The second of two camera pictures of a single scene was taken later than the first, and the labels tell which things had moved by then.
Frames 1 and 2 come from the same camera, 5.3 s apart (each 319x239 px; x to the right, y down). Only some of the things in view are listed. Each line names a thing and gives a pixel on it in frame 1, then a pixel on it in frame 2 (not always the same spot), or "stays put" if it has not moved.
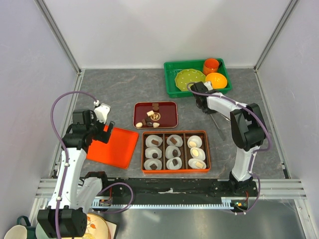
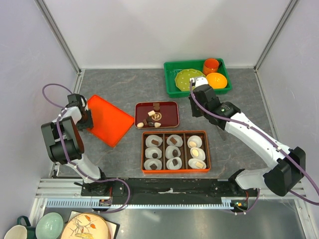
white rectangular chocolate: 199,164 stays put
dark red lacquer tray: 152,115 stays put
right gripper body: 208,111 -> 197,111
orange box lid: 118,152 -> 110,123
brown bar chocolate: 155,142 stays put
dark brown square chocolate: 175,162 stays put
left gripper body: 91,129 -> 86,122
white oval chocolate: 195,152 stays put
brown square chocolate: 153,167 stays put
